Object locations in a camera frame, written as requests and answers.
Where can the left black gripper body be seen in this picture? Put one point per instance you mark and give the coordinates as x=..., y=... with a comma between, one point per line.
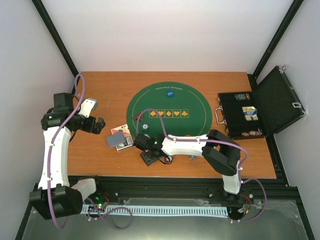
x=89, y=127

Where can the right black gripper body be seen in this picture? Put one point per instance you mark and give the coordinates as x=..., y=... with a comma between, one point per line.
x=149, y=160

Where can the dark red poker chip stack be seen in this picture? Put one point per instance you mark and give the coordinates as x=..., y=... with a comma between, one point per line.
x=168, y=160

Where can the black red triangular dealer button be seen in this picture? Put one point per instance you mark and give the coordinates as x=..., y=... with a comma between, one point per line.
x=138, y=116

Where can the blue small blind button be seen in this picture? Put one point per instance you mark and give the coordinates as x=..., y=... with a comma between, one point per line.
x=170, y=93

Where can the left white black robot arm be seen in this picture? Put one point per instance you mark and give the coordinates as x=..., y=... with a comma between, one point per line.
x=54, y=197

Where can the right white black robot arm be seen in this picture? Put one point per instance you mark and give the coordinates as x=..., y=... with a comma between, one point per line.
x=222, y=153

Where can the grey playing card deck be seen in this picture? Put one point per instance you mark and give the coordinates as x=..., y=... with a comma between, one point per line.
x=115, y=139

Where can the blue white poker chip stack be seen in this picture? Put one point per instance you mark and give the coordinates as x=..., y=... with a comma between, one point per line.
x=192, y=157

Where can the round green poker mat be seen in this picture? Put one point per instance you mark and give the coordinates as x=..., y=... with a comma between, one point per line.
x=188, y=113

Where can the red white chips in case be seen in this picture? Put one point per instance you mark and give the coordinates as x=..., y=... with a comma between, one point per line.
x=252, y=134

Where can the blue gold card deck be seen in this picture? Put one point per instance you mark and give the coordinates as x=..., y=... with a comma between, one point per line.
x=250, y=113

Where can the multicolour chip row in case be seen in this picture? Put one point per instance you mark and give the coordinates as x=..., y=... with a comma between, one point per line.
x=242, y=96

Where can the black poker case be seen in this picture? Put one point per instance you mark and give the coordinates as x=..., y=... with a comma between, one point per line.
x=275, y=99

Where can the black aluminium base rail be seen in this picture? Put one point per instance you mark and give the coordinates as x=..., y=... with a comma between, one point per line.
x=119, y=189

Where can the light blue cable duct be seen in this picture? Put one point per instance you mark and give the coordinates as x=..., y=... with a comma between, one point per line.
x=165, y=211

